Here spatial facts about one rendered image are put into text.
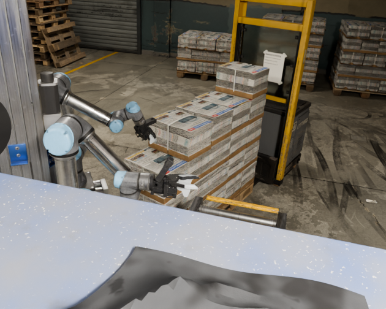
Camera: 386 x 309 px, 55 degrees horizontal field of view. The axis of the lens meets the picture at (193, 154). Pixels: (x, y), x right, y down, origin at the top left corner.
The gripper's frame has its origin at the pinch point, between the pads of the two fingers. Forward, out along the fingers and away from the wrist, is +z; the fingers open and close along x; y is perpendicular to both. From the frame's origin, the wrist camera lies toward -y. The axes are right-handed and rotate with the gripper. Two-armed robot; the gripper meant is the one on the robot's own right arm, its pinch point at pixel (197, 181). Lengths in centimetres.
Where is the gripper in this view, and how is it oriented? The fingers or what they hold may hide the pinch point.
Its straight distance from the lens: 158.3
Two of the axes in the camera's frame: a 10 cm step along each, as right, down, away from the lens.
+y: -0.6, 9.4, 3.2
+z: 10.0, 0.8, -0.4
